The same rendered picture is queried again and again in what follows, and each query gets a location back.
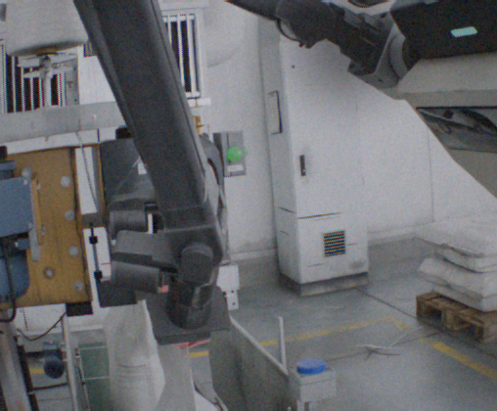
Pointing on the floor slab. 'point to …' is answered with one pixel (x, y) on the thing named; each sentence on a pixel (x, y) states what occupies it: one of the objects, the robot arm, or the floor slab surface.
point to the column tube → (12, 388)
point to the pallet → (490, 325)
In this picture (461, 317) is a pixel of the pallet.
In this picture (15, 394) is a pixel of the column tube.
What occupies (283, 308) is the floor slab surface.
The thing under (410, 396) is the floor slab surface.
